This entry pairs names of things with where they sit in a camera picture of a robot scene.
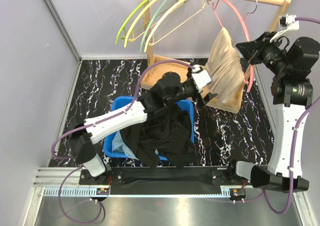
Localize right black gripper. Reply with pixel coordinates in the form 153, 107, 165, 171
235, 31, 291, 76

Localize beige trousers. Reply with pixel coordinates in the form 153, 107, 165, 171
205, 27, 245, 105

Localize black trousers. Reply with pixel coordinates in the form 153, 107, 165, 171
120, 120, 173, 168
158, 104, 196, 169

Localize cream plastic hanger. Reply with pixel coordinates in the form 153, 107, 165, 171
143, 0, 209, 53

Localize mint green hanger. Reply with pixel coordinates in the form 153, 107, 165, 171
139, 0, 179, 53

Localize light blue trousers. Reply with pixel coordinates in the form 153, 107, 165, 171
111, 133, 161, 159

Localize green plastic hanger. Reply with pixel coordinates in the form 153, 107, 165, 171
115, 0, 158, 48

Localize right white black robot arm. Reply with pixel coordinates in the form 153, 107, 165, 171
227, 31, 320, 193

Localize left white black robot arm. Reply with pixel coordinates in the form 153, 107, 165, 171
67, 68, 214, 184

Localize wooden clothes rack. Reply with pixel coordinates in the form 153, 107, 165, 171
141, 0, 292, 113

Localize blue plastic bin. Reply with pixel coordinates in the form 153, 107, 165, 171
103, 96, 195, 158

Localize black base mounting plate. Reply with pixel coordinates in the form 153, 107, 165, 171
79, 166, 251, 197

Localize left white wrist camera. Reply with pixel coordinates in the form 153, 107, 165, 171
187, 64, 212, 93

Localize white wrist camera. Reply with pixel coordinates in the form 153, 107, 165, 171
187, 64, 212, 93
270, 14, 300, 42

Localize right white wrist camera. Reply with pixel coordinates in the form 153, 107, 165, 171
270, 14, 300, 42

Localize aluminium rail frame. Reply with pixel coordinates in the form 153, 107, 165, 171
23, 167, 317, 226

